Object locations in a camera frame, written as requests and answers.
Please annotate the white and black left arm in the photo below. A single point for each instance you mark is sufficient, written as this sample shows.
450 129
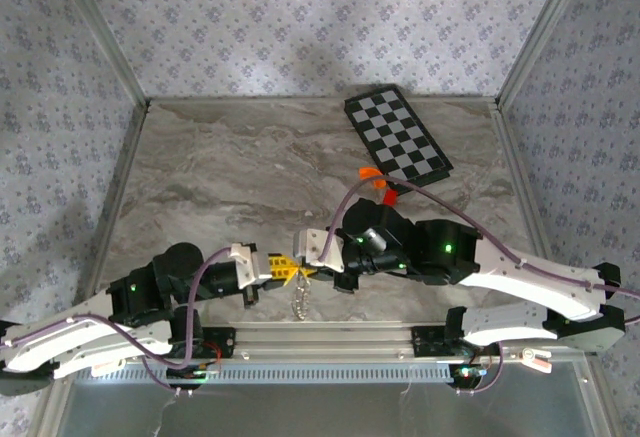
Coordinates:
75 342

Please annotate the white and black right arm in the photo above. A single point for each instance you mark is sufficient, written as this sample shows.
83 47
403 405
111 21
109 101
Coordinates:
525 282

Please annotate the red plastic block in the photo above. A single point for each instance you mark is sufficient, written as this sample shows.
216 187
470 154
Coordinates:
390 198

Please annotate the white and red tag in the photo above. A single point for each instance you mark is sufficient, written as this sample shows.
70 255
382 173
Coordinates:
107 368
537 359

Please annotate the small circuit board with LED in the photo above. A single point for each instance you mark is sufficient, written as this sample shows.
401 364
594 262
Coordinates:
195 373
467 372

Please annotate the orange curved plastic piece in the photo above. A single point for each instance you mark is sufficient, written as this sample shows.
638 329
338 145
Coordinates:
367 173

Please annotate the black and grey chessboard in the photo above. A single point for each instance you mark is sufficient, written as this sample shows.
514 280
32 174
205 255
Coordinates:
400 137

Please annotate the grey metal sheet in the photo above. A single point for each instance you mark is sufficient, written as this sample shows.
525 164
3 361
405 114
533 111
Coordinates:
325 412

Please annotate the aluminium mounting rail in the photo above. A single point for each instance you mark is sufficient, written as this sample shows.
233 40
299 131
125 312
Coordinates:
325 337

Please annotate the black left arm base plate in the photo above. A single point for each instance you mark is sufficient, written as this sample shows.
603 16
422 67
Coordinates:
227 342

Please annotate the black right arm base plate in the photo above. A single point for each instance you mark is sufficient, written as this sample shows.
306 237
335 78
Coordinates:
425 342

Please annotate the aluminium table side rail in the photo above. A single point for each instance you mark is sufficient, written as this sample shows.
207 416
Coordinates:
514 157
121 182

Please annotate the aluminium frame post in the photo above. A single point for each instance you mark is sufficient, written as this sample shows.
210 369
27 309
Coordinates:
542 32
103 32

